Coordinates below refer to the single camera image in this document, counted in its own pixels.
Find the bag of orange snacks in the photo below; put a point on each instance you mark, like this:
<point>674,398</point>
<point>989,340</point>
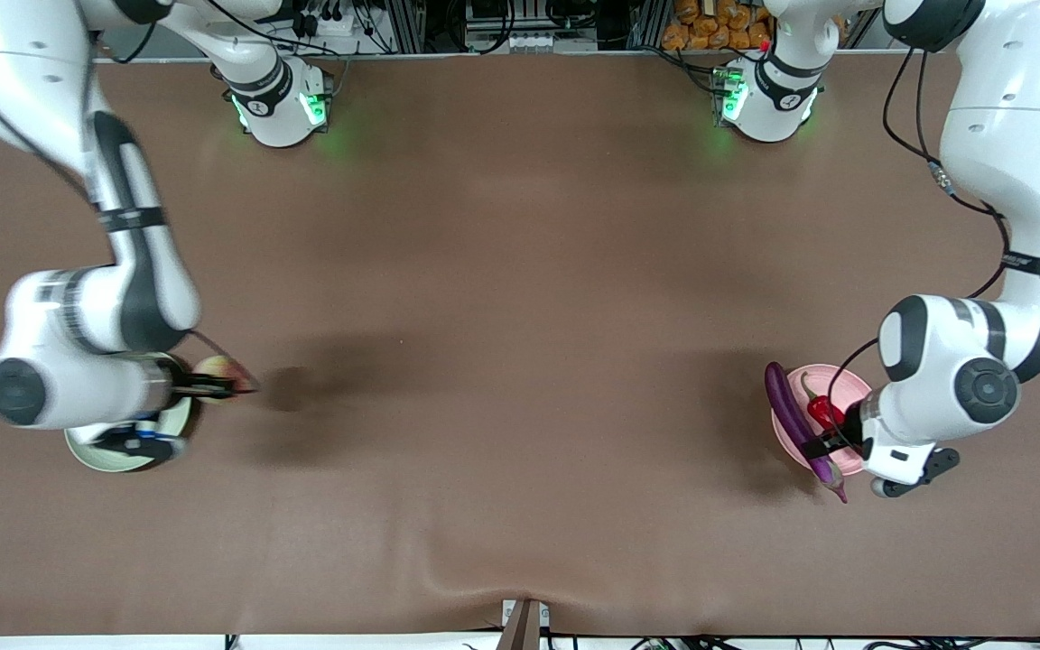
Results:
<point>710,27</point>

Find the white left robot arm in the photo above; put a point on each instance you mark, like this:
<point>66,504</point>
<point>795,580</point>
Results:
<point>1016,135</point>

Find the background equipment rack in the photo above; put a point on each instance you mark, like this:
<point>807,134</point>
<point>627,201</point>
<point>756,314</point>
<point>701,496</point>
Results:
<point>574,18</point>

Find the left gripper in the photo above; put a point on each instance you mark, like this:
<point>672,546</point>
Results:
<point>846,436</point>

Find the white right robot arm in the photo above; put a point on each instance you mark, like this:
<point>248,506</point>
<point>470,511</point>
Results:
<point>69,334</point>

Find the brown table cover mat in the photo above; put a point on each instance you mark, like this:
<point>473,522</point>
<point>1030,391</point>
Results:
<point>520,506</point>

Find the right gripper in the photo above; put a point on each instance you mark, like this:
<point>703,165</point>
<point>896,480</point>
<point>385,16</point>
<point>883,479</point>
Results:
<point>192,386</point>

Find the pink round plate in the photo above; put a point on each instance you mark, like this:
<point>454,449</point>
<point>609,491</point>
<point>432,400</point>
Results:
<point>849,384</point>

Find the red chili pepper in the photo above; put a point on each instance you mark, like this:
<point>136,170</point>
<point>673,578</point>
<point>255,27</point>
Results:
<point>822,411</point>

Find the purple eggplant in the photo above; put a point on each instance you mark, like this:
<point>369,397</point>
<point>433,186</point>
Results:
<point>782,397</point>

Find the yellow pink peach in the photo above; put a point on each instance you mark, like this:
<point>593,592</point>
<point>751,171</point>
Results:
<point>222,366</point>

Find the white terminal strip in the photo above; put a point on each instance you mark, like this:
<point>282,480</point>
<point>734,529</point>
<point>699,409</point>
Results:
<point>547,42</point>

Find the white power strip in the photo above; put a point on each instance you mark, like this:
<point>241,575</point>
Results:
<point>330,23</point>

